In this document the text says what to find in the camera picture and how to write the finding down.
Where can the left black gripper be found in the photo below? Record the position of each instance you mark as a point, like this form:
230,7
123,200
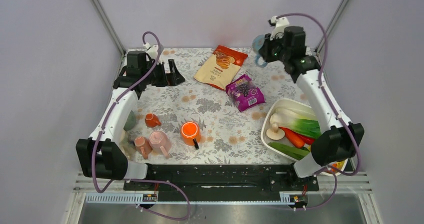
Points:
172,79

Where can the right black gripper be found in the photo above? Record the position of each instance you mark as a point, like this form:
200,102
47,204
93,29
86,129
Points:
264,51

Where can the blue mug yellow inside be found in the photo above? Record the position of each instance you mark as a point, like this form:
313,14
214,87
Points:
257,44

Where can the small orange red cup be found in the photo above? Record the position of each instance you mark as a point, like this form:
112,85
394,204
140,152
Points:
151,120

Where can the orange mug black handle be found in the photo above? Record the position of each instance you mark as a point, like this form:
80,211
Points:
191,134

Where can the light pink mug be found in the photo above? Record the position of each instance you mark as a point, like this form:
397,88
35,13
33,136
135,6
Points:
160,143

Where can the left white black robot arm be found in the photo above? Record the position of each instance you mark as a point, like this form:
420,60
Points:
99,154

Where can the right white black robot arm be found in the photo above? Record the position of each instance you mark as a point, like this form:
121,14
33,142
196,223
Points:
339,138

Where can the green round mug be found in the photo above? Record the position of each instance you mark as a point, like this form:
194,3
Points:
130,122

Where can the small salmon pink mug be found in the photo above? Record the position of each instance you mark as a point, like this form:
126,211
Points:
142,145

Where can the cream beige mug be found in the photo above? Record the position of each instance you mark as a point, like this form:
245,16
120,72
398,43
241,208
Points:
126,146

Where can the purple snack bag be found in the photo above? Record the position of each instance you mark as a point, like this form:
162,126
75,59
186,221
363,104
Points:
244,94

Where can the orange cassava chips bag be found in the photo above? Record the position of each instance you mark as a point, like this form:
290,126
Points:
221,67

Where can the white oval vegetable basin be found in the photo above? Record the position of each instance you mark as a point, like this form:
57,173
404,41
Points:
307,113

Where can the floral table cloth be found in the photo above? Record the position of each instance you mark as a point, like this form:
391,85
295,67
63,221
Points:
227,135

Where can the toy bok choy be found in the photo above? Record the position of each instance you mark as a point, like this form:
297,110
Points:
296,122

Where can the toy mushroom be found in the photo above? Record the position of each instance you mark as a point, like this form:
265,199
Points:
274,132

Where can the toy carrot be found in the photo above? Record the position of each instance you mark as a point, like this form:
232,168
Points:
293,138

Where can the toy red chili pepper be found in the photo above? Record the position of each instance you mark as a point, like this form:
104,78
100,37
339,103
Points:
307,140

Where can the toy cucumber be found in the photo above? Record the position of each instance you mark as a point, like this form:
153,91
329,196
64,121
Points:
290,151

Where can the toy small tomato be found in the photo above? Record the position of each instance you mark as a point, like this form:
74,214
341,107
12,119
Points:
333,168

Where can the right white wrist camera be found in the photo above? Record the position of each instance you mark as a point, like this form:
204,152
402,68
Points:
279,24

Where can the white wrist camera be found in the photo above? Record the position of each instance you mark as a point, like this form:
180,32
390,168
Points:
279,24
154,51

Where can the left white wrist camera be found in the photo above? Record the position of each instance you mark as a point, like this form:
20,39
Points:
154,51

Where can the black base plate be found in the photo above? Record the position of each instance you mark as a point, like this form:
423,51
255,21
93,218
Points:
232,183

